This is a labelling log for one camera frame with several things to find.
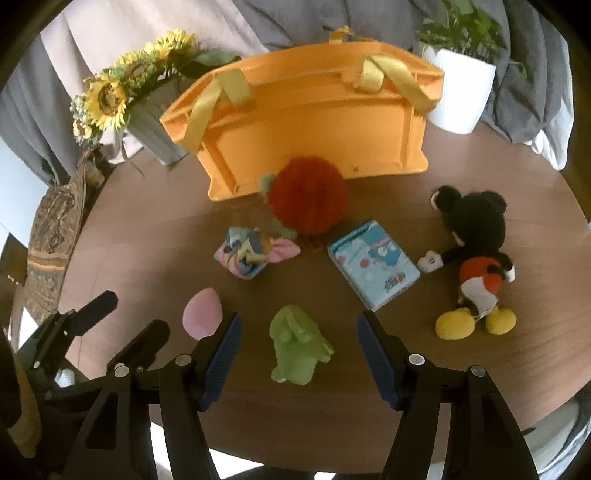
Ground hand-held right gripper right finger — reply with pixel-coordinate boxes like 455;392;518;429
357;311;540;480

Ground black mouse plush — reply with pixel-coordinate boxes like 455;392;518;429
417;185;517;341

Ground pink makeup sponge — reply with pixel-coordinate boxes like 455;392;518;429
182;287;225;341

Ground grey curtain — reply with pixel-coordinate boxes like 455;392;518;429
0;34;79;185
231;0;575;171

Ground green frog plush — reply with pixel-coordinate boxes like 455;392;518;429
269;305;335;386

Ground pastel cloth scrunchie bundle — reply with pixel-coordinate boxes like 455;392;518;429
213;225;302;281

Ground sunflower bouquet in grey pot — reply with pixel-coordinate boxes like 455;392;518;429
69;30;243;166

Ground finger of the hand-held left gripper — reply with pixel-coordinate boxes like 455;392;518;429
105;319;171;372
16;290;119;370

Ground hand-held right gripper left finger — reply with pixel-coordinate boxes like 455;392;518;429
61;312;243;480

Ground beige curtain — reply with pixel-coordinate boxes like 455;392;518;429
39;0;273;158

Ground green plant in white pot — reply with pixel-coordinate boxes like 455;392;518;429
414;0;527;136

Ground blue cartoon tissue pack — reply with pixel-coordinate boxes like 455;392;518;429
328;220;421;311

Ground orange basket with yellow handles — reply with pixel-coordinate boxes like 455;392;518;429
159;27;445;203

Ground brown patterned cloth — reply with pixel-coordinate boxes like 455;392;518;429
25;148;105;324

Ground red fuzzy ball toy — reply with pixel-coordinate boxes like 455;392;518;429
261;157;350;252

